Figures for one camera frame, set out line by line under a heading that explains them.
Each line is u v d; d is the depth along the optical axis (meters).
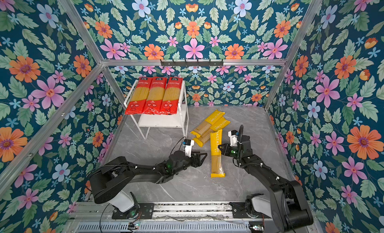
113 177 0.52
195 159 0.73
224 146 0.78
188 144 0.75
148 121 0.91
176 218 0.72
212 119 1.08
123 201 0.57
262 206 0.59
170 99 0.76
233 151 0.75
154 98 0.77
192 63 0.92
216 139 0.88
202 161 0.77
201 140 0.98
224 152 0.75
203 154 0.78
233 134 0.79
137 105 0.73
